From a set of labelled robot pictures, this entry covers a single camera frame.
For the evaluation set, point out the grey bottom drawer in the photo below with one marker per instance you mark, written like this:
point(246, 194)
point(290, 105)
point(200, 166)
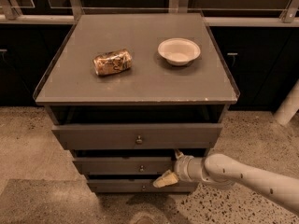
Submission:
point(136, 185)

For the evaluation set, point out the grey drawer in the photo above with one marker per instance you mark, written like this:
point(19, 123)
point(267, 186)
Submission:
point(136, 185)
point(137, 136)
point(124, 166)

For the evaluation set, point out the white cylindrical robot base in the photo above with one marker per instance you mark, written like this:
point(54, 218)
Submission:
point(289, 106)

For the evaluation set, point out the grey top drawer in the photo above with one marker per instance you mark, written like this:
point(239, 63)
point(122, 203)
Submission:
point(137, 136)

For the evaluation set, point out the dark background cabinets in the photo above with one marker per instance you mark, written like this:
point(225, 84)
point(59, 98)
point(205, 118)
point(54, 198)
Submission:
point(264, 62)

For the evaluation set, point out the crushed orange soda can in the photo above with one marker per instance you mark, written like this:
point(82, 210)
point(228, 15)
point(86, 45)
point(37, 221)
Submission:
point(113, 62)

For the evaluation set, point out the white paper bowl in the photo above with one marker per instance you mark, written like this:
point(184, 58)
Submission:
point(179, 51)

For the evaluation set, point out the grey drawer cabinet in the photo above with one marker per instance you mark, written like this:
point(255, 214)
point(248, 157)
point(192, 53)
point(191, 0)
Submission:
point(152, 91)

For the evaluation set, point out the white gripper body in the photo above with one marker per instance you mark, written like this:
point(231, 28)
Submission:
point(180, 167)

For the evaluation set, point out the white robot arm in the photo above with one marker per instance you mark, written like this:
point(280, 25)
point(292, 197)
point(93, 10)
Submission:
point(221, 172)

